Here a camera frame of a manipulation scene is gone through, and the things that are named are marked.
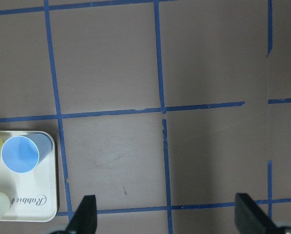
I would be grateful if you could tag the white Rabbit tray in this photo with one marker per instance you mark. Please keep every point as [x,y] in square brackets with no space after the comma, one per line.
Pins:
[33,195]

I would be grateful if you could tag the blue cup near logo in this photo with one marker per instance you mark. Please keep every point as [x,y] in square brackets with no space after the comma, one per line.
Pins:
[22,154]

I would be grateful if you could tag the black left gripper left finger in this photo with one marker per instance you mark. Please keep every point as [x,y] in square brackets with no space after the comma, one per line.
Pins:
[84,220]

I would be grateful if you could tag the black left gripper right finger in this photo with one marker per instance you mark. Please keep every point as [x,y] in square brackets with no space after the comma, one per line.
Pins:
[249,218]

